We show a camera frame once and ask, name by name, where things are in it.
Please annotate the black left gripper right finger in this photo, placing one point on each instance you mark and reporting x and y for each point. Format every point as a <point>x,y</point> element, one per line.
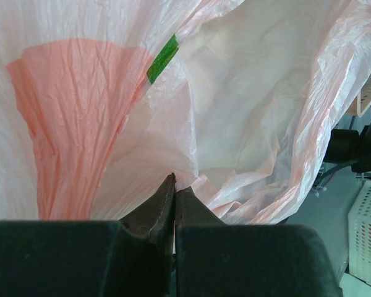
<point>216,259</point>

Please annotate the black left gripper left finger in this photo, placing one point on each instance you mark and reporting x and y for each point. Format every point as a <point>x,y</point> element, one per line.
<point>127,257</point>

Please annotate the pink plastic bag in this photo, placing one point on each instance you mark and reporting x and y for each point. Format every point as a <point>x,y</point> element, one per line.
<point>101,100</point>

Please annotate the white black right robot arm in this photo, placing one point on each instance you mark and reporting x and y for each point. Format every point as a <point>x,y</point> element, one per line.
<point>350,148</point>

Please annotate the white perforated basket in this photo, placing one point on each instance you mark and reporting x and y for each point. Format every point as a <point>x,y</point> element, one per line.
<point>359,235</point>

